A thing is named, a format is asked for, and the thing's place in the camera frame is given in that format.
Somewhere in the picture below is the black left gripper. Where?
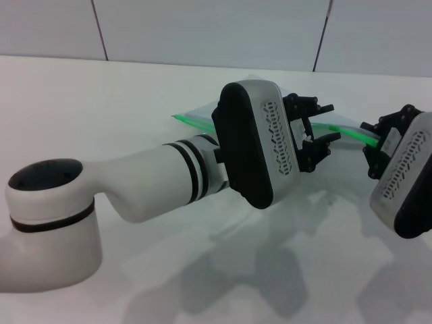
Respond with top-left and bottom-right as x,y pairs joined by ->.
283,93 -> 341,173

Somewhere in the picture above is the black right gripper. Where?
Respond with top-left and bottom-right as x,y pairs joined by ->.
360,105 -> 423,180

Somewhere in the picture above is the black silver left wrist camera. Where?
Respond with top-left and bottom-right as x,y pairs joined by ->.
211,80 -> 302,210

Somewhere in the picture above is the translucent green zip document bag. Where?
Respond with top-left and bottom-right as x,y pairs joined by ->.
171,73 -> 382,151

